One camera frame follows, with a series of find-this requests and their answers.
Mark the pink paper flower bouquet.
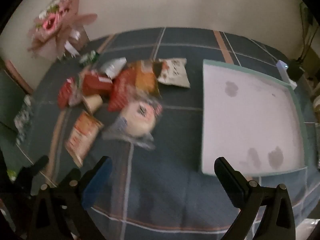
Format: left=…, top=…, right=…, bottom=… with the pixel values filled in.
left=27, top=0, right=98, bottom=61

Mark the white tray with teal rim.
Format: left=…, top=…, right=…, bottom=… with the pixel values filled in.
left=201, top=60, right=310, bottom=177

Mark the beige red cracker pack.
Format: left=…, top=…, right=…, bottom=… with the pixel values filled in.
left=65, top=111, right=104, bottom=167

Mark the silver foil snack packet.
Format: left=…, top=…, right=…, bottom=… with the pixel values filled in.
left=99, top=57, right=127, bottom=80

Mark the small green packet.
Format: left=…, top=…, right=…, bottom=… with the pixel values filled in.
left=79, top=50, right=100, bottom=67

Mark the blue plaid tablecloth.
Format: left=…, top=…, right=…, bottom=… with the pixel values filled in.
left=1, top=27, right=319, bottom=239

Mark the small white rice cake pack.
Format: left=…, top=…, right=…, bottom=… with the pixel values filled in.
left=82, top=94, right=103, bottom=114

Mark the white snack bag red print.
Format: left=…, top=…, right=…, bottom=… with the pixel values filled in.
left=157, top=58, right=190, bottom=88

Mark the red box snack pack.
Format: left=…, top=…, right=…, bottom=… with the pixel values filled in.
left=57, top=71, right=113, bottom=109

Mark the red patterned snack packet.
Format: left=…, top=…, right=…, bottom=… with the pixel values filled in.
left=107, top=68, right=136, bottom=112

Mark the round bun clear wrapper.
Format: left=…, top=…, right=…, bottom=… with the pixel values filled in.
left=102, top=98, right=163, bottom=150

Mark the orange cake snack pack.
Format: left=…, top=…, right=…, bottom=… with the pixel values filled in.
left=129, top=60, right=161, bottom=97

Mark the black power adapter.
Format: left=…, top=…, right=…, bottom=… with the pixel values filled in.
left=287, top=60, right=305, bottom=82

